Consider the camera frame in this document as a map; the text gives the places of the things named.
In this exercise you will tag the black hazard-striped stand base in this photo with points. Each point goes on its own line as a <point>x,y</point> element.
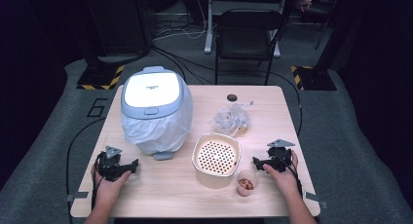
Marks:
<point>97,78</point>
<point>316,79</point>

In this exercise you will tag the person's left hand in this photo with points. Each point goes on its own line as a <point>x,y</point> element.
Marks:
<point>108,189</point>

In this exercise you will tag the grey floor mat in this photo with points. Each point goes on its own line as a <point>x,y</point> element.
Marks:
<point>341,152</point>

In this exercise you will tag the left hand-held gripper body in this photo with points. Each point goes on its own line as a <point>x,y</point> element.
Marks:
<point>108,167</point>

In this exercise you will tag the black folding chair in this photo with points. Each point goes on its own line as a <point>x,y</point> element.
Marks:
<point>248,39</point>

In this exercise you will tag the clear plastic bag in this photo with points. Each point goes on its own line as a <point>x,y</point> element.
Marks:
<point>231,119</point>

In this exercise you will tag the white grey pedal trash can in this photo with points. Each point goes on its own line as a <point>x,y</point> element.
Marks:
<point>151,91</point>

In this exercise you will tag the cream perforated strainer basket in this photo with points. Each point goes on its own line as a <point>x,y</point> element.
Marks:
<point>216,157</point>

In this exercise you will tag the white plastic trash bag liner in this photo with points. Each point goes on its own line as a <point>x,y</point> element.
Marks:
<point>162,133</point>

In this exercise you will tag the small clear cup with nuts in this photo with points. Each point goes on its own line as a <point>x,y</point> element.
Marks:
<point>246,185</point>

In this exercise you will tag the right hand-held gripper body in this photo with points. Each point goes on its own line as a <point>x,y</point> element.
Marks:
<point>280,159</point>

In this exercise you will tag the person's right hand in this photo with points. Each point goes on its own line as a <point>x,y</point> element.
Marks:
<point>287,183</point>

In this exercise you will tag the grey tape strip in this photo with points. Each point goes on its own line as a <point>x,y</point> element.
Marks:
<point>315,198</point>
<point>78,195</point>

